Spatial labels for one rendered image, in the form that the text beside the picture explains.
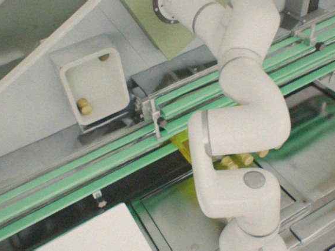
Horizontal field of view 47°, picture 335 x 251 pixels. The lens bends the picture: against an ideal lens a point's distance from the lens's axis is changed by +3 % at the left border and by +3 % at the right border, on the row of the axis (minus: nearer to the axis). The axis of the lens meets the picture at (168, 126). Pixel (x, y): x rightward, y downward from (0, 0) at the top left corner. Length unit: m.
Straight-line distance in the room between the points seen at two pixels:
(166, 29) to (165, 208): 0.55
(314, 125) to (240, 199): 0.91
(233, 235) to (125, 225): 0.49
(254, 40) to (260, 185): 0.28
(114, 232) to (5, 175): 0.36
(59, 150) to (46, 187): 0.13
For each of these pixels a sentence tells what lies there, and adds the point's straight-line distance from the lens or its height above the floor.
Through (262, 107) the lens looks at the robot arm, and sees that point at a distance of 0.65.
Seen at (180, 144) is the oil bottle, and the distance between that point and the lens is 1.20.
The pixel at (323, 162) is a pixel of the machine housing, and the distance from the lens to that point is 1.43.
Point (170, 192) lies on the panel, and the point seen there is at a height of 1.05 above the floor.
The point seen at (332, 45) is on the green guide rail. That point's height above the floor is 0.94.
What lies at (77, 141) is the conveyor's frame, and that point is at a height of 0.83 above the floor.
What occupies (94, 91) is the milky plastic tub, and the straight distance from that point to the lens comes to 1.22.
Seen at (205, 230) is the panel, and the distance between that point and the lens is 1.19.
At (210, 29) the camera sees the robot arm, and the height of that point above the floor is 1.06.
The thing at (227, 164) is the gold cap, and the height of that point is 1.14.
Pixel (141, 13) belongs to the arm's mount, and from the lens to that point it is 1.08.
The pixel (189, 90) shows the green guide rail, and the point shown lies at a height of 0.91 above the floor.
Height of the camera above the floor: 1.72
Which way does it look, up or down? 40 degrees down
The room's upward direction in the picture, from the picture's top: 139 degrees clockwise
